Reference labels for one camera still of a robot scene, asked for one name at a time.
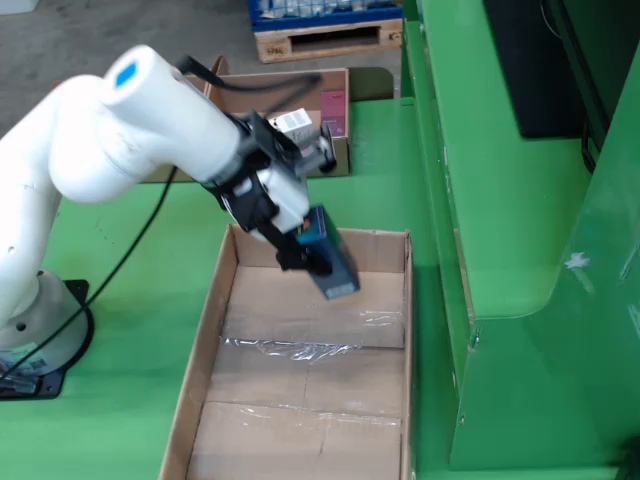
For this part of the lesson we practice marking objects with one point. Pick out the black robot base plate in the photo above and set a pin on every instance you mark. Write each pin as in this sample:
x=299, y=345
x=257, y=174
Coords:
x=55, y=387

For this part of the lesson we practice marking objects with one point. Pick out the green metal cabinet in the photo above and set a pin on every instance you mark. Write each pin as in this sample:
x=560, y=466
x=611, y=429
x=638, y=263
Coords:
x=500, y=200

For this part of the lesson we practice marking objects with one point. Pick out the white plastic object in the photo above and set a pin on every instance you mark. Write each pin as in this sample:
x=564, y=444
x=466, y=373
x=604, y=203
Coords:
x=17, y=6

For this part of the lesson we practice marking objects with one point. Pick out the cow pattern white box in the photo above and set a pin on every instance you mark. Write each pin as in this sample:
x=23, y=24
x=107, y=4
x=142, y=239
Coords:
x=295, y=122

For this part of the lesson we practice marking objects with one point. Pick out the large shallow cardboard tray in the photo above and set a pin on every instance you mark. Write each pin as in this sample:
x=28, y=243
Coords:
x=310, y=380

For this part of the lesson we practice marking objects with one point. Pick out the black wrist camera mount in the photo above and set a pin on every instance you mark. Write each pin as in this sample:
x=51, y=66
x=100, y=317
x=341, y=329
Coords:
x=280, y=145

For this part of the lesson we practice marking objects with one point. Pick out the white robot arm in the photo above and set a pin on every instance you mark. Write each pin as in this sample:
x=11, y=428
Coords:
x=75, y=125

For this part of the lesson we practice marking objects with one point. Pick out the wooden pallet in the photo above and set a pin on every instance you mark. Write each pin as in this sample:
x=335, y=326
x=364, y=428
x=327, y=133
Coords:
x=330, y=47

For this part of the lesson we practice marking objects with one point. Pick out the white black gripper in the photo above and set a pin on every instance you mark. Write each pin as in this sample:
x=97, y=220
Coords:
x=285, y=200

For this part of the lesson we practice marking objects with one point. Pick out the black flat panel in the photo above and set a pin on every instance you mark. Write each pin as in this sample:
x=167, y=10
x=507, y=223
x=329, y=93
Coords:
x=530, y=75

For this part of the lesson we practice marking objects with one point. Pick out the blue Secret W box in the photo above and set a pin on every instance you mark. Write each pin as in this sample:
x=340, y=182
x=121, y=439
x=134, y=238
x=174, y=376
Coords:
x=340, y=270

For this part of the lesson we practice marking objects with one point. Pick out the pink product box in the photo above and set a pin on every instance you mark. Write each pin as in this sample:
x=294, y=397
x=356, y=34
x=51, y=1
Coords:
x=333, y=112

